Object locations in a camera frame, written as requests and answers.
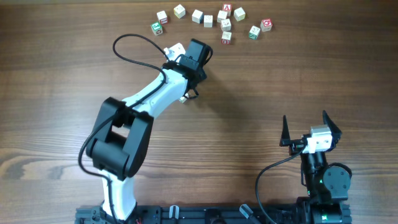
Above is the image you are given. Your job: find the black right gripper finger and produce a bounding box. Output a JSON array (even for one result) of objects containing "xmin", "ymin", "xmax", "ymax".
[
  {"xmin": 279, "ymin": 115, "xmax": 291, "ymax": 147},
  {"xmin": 322, "ymin": 110, "xmax": 342, "ymax": 144}
]

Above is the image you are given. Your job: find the white green wooden block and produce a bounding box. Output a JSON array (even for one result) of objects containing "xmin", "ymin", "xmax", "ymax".
[{"xmin": 179, "ymin": 96, "xmax": 187, "ymax": 103}]

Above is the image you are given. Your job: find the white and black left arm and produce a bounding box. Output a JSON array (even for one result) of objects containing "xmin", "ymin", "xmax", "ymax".
[{"xmin": 80, "ymin": 39, "xmax": 213, "ymax": 223}]

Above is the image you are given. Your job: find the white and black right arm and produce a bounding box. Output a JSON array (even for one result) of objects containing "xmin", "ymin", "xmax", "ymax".
[{"xmin": 279, "ymin": 111, "xmax": 353, "ymax": 224}]

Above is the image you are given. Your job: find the red bottomed wooden block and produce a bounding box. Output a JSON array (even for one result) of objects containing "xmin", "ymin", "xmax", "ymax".
[{"xmin": 221, "ymin": 31, "xmax": 232, "ymax": 45}]

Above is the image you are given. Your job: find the plain picture wooden block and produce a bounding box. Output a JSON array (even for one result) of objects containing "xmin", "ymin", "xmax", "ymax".
[{"xmin": 203, "ymin": 15, "xmax": 213, "ymax": 28}]

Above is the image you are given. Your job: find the blue sided wooden block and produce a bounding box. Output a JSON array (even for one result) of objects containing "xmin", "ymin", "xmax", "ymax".
[{"xmin": 192, "ymin": 9, "xmax": 204, "ymax": 24}]

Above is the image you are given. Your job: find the plain wooden block centre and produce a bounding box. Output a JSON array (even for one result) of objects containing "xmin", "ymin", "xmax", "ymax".
[{"xmin": 217, "ymin": 10, "xmax": 228, "ymax": 22}]

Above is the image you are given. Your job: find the yellow edged wooden block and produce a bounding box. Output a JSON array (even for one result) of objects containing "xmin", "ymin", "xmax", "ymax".
[{"xmin": 174, "ymin": 4, "xmax": 186, "ymax": 19}]

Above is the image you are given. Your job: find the green letter wooden block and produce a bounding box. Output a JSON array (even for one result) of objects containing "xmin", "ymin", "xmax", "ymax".
[{"xmin": 150, "ymin": 22, "xmax": 163, "ymax": 36}]

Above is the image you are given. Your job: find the red sided wooden block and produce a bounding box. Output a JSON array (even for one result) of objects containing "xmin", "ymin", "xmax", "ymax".
[{"xmin": 156, "ymin": 11, "xmax": 168, "ymax": 24}]

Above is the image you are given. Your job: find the red letter A block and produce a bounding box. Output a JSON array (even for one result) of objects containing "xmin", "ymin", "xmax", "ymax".
[{"xmin": 222, "ymin": 3, "xmax": 232, "ymax": 16}]

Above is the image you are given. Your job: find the plain wooden block right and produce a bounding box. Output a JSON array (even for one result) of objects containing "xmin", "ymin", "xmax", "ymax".
[{"xmin": 234, "ymin": 7, "xmax": 246, "ymax": 21}]

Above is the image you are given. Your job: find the green sided wooden block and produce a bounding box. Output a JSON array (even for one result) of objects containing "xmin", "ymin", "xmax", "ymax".
[{"xmin": 249, "ymin": 26, "xmax": 261, "ymax": 40}]

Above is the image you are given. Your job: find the red letter O block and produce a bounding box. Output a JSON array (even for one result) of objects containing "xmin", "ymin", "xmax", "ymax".
[{"xmin": 261, "ymin": 18, "xmax": 273, "ymax": 32}]

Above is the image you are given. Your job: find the black right camera cable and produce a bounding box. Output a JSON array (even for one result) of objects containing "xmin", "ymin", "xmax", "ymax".
[{"xmin": 255, "ymin": 147, "xmax": 308, "ymax": 224}]

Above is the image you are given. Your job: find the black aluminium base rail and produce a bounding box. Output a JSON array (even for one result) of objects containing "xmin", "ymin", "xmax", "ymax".
[{"xmin": 75, "ymin": 203, "xmax": 353, "ymax": 224}]

